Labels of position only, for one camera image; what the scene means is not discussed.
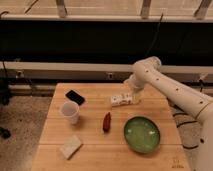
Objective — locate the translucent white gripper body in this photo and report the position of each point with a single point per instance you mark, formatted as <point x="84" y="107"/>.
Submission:
<point x="136" y="96"/>

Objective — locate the left wall outlet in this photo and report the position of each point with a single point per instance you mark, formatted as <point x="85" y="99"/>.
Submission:
<point x="19" y="74"/>

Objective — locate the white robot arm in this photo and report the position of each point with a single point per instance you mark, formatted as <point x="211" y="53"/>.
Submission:
<point x="194" y="103"/>

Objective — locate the white plastic cup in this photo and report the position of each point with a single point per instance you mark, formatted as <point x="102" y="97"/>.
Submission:
<point x="70" y="110"/>

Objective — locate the white plastic bottle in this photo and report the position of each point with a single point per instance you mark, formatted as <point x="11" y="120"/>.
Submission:
<point x="121" y="99"/>

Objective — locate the red brown pepper toy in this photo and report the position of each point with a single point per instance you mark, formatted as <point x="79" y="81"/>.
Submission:
<point x="106" y="122"/>

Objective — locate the wall power outlet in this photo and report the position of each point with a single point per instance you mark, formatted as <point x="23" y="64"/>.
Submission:
<point x="109" y="75"/>

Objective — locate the beige sponge block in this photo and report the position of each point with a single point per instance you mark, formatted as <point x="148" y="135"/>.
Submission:
<point x="70" y="146"/>

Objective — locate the black object on floor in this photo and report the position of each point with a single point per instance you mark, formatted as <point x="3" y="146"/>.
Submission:
<point x="4" y="133"/>

